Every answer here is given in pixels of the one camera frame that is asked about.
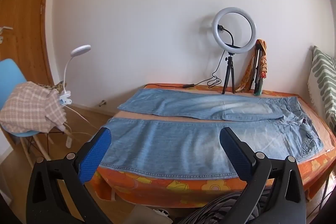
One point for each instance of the black tripod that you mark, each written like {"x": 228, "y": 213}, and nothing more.
{"x": 230, "y": 69}

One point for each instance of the pink plaid cloth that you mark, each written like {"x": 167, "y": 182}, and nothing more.
{"x": 29, "y": 108}

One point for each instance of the black white striped clothing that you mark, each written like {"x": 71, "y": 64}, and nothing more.
{"x": 218, "y": 207}

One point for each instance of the green white patterned pillow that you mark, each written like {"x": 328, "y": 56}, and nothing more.
{"x": 321, "y": 82}

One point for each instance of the black folded stand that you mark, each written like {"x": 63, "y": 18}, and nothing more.
{"x": 257, "y": 66}

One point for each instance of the light blue denim pants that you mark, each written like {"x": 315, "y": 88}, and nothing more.
{"x": 173, "y": 142}

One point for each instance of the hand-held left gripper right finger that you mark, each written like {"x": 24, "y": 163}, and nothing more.
{"x": 233, "y": 153}

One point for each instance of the orange floral peach blanket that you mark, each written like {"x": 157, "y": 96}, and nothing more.
{"x": 162, "y": 191}

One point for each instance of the white clip desk lamp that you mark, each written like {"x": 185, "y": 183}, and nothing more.
{"x": 81, "y": 49}

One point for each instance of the leopard print cloth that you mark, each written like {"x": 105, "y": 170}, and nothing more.
{"x": 56, "y": 87}

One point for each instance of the orange patterned scarf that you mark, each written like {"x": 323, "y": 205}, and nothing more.
{"x": 248, "y": 74}

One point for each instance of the wooden door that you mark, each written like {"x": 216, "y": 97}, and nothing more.
{"x": 23, "y": 16}

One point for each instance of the metal door stopper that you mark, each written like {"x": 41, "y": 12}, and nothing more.
{"x": 103, "y": 102}

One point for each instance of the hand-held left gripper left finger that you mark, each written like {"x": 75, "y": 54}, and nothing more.
{"x": 96, "y": 151}

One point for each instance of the black gooseneck phone holder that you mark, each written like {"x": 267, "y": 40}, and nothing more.
{"x": 229, "y": 35}

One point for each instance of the blue plastic chair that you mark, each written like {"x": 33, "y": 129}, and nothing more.
{"x": 10, "y": 74}

